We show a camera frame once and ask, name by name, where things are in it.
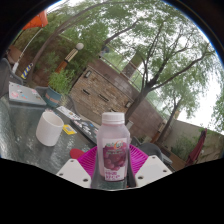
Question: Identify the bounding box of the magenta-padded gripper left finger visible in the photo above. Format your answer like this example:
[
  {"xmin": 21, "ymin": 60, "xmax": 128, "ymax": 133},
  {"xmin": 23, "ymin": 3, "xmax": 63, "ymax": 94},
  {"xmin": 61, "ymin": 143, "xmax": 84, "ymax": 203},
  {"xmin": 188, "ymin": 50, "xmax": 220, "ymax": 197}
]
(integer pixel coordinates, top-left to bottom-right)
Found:
[{"xmin": 55, "ymin": 145, "xmax": 101, "ymax": 189}]

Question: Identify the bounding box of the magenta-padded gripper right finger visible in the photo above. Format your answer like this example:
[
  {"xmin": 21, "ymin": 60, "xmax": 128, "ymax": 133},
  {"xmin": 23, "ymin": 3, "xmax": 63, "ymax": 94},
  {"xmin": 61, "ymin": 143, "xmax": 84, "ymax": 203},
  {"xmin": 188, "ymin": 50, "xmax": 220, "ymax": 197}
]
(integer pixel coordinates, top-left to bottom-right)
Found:
[{"xmin": 126, "ymin": 143, "xmax": 173, "ymax": 188}]

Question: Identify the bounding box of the purple juice bottle white cap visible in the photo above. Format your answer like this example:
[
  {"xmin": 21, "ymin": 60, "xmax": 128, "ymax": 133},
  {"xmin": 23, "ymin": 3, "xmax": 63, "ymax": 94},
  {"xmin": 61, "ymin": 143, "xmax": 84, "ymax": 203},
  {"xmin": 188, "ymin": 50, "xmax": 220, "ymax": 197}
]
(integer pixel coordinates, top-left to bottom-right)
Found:
[{"xmin": 96, "ymin": 111, "xmax": 131, "ymax": 183}]

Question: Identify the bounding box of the flat round red coaster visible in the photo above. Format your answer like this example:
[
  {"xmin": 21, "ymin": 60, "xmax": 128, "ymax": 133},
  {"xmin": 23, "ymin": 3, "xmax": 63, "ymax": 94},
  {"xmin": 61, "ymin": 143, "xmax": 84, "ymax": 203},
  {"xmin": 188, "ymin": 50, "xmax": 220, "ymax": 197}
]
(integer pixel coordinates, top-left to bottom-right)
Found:
[{"xmin": 69, "ymin": 148, "xmax": 86, "ymax": 161}]

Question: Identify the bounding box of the yellow square card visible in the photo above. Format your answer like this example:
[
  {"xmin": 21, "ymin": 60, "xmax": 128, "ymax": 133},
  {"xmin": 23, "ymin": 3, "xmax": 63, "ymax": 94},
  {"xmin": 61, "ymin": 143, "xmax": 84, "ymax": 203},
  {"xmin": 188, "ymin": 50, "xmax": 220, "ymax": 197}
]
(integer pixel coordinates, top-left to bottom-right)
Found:
[{"xmin": 62, "ymin": 124, "xmax": 78, "ymax": 136}]

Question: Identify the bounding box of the black laptop with stickers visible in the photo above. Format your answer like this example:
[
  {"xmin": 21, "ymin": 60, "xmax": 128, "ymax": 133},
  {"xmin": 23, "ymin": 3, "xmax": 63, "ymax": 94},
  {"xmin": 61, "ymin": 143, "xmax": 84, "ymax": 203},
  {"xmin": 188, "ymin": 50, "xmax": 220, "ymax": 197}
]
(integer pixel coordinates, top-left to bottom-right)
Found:
[{"xmin": 71, "ymin": 118, "xmax": 101, "ymax": 145}]

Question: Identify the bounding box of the white cup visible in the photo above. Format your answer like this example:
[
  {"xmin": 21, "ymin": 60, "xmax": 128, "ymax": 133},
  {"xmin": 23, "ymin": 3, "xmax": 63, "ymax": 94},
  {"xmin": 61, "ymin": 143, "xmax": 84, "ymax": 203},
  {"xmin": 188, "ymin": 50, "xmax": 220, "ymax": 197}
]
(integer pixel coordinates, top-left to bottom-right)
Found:
[{"xmin": 35, "ymin": 110, "xmax": 65, "ymax": 147}]

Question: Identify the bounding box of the white sticker sheet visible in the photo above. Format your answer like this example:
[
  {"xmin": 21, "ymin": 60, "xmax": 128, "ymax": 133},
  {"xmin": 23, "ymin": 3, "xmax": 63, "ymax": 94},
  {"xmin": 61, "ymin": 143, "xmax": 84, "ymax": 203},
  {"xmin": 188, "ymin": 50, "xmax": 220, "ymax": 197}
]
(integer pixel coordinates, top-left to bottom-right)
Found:
[{"xmin": 55, "ymin": 105, "xmax": 83, "ymax": 122}]

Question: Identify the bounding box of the dark forked tree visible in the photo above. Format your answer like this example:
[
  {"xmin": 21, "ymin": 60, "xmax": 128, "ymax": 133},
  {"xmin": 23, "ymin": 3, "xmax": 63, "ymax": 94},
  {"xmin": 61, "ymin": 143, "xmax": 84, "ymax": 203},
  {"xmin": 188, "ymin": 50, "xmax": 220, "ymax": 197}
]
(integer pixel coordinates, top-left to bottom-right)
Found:
[{"xmin": 99, "ymin": 13, "xmax": 218, "ymax": 125}]

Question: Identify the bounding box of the potted green plant blue pot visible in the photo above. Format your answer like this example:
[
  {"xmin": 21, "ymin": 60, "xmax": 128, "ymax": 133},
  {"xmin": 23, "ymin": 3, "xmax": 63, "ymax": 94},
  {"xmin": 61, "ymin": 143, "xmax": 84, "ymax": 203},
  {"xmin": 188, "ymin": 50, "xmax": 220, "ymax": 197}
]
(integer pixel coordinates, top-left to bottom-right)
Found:
[{"xmin": 44, "ymin": 68, "xmax": 76, "ymax": 108}]

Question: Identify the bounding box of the silver laptop with stickers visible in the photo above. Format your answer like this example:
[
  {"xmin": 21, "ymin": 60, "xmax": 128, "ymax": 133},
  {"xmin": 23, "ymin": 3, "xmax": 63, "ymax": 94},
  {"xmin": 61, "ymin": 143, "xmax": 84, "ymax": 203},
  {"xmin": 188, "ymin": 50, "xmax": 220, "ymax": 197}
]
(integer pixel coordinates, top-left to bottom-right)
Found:
[{"xmin": 8, "ymin": 81, "xmax": 48, "ymax": 107}]

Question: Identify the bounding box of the blue yellow striped bollard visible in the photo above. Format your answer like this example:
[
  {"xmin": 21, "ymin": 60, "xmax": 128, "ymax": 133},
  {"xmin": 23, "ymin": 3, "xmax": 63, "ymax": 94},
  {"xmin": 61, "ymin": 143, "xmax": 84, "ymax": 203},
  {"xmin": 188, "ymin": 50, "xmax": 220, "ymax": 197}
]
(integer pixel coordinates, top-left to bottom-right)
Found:
[{"xmin": 20, "ymin": 62, "xmax": 35, "ymax": 81}]

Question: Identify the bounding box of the leaning grey tree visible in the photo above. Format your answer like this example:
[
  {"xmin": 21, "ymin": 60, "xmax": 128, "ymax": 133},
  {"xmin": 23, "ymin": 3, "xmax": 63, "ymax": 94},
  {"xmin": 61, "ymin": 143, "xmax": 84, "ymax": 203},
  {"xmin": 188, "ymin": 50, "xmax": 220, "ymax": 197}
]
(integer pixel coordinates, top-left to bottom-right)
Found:
[{"xmin": 24, "ymin": 0, "xmax": 111, "ymax": 88}]

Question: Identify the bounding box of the orange patio umbrella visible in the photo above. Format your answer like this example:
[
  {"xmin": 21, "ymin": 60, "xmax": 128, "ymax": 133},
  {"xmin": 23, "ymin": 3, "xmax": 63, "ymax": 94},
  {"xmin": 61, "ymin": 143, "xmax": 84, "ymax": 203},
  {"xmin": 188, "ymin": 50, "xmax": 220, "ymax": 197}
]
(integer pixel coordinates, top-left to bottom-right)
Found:
[{"xmin": 11, "ymin": 9, "xmax": 50, "ymax": 75}]

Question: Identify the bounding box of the striped globe lamp post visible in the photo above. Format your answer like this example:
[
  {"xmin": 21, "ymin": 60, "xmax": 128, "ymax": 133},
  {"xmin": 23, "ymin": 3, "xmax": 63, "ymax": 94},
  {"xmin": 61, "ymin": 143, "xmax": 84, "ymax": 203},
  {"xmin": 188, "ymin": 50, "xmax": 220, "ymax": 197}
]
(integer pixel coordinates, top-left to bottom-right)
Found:
[{"xmin": 54, "ymin": 42, "xmax": 85, "ymax": 75}]

